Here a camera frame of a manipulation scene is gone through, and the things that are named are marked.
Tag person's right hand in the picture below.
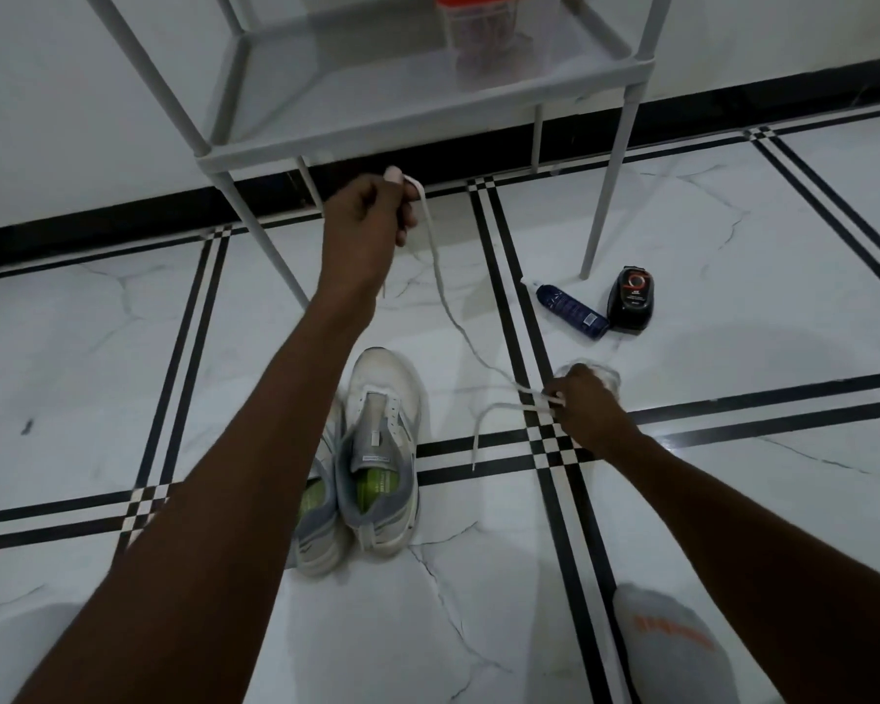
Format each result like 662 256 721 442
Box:
542 364 643 457

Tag person's left hand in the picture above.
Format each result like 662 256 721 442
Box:
315 165 420 305

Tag white shoelace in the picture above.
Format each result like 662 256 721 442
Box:
403 175 570 471
553 361 623 404

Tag white sneaker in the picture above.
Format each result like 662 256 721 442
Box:
334 347 426 558
286 402 353 578

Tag clear box with red lid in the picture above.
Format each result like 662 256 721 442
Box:
439 0 566 93

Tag person's right forearm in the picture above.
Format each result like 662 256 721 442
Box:
604 428 880 704

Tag person's left forearm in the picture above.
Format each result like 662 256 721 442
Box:
14 282 379 704

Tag grey metal shelf rack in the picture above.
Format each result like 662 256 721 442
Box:
80 0 676 309

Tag black shoe polish container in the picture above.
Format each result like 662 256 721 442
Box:
606 265 656 334

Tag dark blue spray bottle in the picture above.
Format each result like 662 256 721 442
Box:
520 278 611 340

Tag white sock with orange print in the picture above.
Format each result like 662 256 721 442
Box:
612 584 742 704

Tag white shorts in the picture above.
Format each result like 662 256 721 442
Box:
0 600 82 704

